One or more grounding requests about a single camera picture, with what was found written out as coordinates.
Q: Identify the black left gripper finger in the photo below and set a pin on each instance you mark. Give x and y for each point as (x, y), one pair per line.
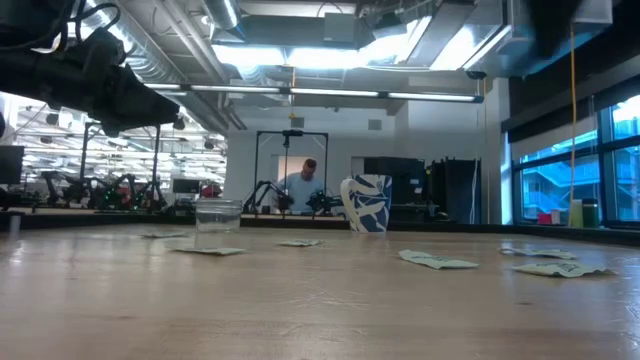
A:
(150, 105)

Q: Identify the green white stevia packet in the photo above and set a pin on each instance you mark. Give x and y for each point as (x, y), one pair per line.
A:
(560, 270)
(435, 261)
(210, 251)
(300, 243)
(537, 253)
(165, 234)

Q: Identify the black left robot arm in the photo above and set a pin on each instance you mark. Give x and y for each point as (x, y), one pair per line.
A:
(25, 75)

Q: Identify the black background robot arm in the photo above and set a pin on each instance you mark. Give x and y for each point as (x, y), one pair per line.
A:
(280, 197)
(320, 202)

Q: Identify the small dark monitor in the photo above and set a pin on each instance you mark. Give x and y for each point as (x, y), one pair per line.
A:
(186, 186)

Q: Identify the background robot station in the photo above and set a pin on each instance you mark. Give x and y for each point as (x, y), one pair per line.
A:
(115, 195)

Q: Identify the dark computer monitor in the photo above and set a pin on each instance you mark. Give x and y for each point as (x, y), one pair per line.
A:
(11, 165)

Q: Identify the clear glass jar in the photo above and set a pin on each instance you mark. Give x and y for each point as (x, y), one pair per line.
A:
(218, 217)

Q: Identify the person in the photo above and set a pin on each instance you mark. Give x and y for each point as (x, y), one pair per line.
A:
(300, 192)

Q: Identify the long ceiling light fixture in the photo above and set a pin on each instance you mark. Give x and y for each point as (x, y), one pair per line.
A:
(330, 92)

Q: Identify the grey ceiling junction box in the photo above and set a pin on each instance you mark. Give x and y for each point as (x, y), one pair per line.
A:
(340, 27)

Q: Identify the blue and white mug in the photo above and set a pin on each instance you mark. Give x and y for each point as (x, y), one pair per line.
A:
(370, 205)

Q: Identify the black cabinet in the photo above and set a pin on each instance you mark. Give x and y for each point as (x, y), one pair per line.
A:
(450, 190)
(407, 185)

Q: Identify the small red container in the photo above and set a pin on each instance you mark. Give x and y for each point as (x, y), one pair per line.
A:
(545, 218)

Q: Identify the light green bottle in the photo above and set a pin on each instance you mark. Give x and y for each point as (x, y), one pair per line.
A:
(576, 215)

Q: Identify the dark green bottle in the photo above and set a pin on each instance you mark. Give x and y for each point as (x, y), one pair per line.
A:
(590, 214)

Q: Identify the silver ventilation duct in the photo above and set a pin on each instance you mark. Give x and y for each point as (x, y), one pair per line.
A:
(222, 12)

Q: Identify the black table frame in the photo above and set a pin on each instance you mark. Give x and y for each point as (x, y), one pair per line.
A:
(125, 222)

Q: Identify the black gantry frame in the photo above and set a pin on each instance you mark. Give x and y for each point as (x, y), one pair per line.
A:
(292, 133)

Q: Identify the ceiling security camera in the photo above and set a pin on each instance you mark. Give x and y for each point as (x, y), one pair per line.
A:
(476, 75)

